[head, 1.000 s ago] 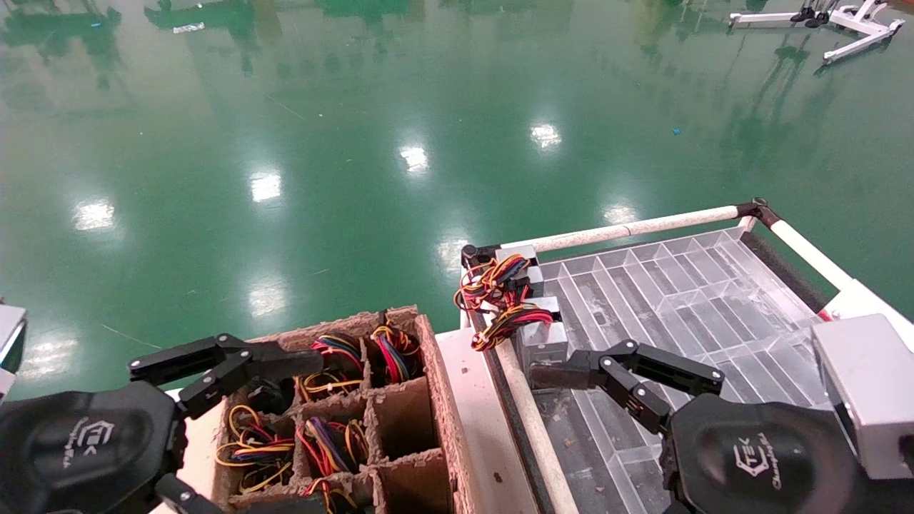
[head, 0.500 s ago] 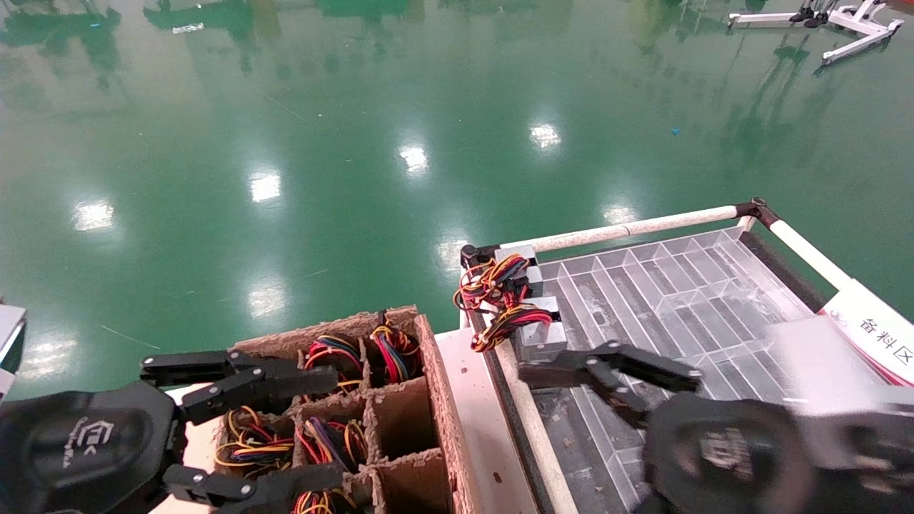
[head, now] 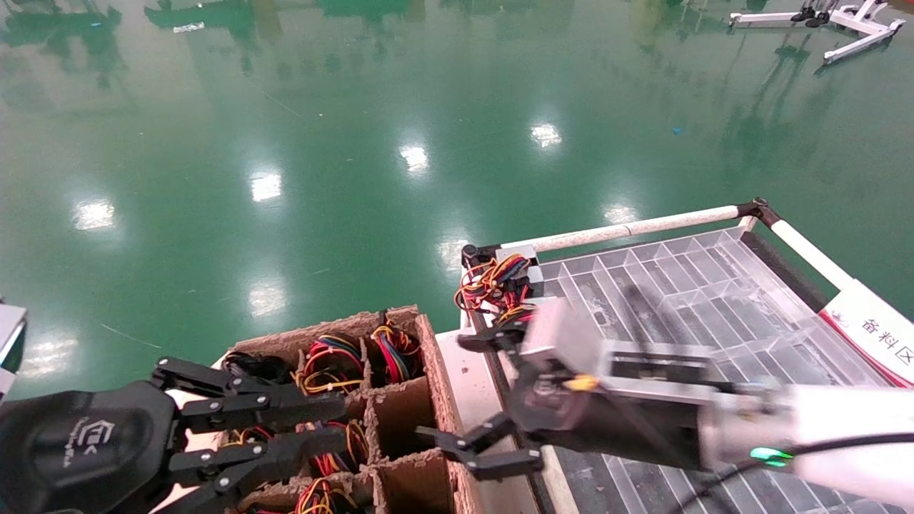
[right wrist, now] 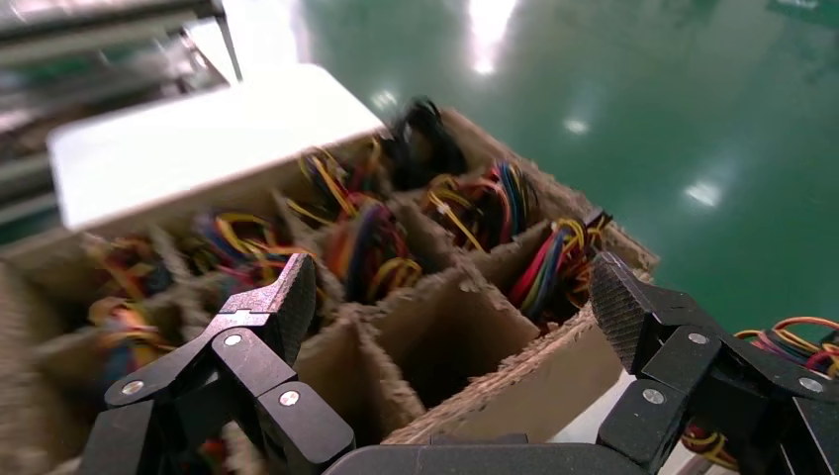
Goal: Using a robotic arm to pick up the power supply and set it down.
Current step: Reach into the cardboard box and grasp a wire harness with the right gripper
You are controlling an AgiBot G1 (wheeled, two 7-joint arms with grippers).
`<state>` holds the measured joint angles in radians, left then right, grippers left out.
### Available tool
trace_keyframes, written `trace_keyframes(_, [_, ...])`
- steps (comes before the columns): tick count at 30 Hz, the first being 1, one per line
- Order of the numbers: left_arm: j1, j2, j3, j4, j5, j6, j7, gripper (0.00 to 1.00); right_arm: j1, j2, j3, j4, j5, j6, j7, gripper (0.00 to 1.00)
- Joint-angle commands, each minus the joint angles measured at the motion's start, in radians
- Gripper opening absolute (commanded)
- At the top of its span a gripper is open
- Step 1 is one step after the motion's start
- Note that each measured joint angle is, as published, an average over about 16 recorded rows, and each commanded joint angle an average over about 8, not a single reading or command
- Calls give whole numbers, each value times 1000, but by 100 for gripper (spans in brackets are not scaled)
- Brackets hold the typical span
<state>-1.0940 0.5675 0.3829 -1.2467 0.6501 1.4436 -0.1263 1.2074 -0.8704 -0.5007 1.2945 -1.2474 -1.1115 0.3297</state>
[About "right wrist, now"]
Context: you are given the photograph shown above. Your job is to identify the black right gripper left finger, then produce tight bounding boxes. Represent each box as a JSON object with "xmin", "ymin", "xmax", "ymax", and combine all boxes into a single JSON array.
[{"xmin": 78, "ymin": 251, "xmax": 356, "ymax": 475}]

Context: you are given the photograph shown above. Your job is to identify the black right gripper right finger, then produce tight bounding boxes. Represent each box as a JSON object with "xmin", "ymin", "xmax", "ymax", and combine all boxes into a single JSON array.
[{"xmin": 588, "ymin": 250, "xmax": 839, "ymax": 475}]

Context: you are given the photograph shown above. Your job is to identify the grey power supply red cables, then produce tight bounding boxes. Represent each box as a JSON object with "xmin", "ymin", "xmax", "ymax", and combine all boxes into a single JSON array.
[{"xmin": 508, "ymin": 208, "xmax": 614, "ymax": 323}]

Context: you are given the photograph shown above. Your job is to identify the power supply with coloured wires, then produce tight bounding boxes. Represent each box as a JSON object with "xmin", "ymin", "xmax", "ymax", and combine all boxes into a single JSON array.
[
  {"xmin": 286, "ymin": 139, "xmax": 388, "ymax": 221},
  {"xmin": 85, "ymin": 298, "xmax": 175, "ymax": 395},
  {"xmin": 91, "ymin": 235, "xmax": 175, "ymax": 300}
]

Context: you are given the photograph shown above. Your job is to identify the black wire bundle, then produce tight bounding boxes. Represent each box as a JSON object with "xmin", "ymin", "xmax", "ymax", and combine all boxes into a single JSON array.
[{"xmin": 383, "ymin": 96, "xmax": 470, "ymax": 191}]

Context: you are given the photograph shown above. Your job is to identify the colourful wire bundle in cell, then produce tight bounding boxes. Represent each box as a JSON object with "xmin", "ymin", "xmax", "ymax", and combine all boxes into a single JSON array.
[{"xmin": 324, "ymin": 203, "xmax": 424, "ymax": 304}]

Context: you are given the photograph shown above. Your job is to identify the white flat panel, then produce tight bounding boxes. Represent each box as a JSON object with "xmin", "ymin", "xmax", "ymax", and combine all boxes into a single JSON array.
[{"xmin": 46, "ymin": 63, "xmax": 385, "ymax": 232}]

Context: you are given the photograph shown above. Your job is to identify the colourful wire bundle upper cell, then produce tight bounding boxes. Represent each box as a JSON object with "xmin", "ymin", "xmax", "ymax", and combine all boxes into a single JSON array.
[{"xmin": 422, "ymin": 160, "xmax": 542, "ymax": 253}]

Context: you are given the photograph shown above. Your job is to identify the grey power supply coloured wires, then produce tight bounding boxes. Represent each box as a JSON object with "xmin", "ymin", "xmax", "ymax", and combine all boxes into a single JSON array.
[{"xmin": 680, "ymin": 316, "xmax": 839, "ymax": 473}]

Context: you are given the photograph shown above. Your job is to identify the colourful wire bundle left cell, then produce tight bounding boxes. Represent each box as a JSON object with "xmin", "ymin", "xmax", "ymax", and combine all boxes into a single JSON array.
[{"xmin": 183, "ymin": 211, "xmax": 316, "ymax": 290}]

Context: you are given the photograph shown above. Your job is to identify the colourful wire bundle cell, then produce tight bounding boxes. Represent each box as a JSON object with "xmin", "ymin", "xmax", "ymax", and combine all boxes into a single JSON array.
[
  {"xmin": 183, "ymin": 211, "xmax": 316, "ymax": 290},
  {"xmin": 422, "ymin": 160, "xmax": 542, "ymax": 253}
]

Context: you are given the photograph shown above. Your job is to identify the metal shelf rack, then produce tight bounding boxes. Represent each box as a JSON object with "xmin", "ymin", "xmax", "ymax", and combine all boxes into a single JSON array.
[{"xmin": 0, "ymin": 0, "xmax": 243, "ymax": 243}]

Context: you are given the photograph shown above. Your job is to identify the brown cardboard divider box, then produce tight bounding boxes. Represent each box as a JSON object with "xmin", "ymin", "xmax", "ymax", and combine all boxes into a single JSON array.
[{"xmin": 0, "ymin": 108, "xmax": 660, "ymax": 475}]

